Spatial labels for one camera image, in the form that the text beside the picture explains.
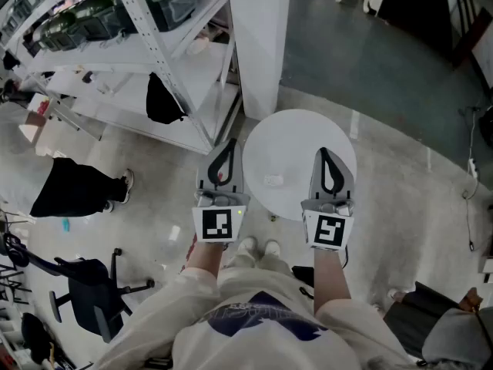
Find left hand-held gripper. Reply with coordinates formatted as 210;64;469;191
191;138;251;244

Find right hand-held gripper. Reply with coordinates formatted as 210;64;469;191
300;146;355;252

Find person's left forearm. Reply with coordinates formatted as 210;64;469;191
184;240;227;284

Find person's right forearm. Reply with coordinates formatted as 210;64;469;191
312;247;352;316

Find round white table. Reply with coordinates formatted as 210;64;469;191
242;109;358;223

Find person's left white shoe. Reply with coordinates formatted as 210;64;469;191
237;236;258;256

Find black hanging bag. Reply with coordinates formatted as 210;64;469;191
145;72;189;126

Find person's beige trousers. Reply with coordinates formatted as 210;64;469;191
225;251;294;281

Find white metal shelf rack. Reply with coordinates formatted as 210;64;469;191
0;0;243;156

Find black round device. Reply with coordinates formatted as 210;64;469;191
478;105;493;149

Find person's white printed shirt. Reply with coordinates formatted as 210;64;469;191
92;266;421;370

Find black office chair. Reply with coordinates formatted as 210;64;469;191
48;247;156;343

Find black backpack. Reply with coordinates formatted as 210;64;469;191
21;312;55;365

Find black floor cable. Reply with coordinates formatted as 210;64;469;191
461;177;481;252

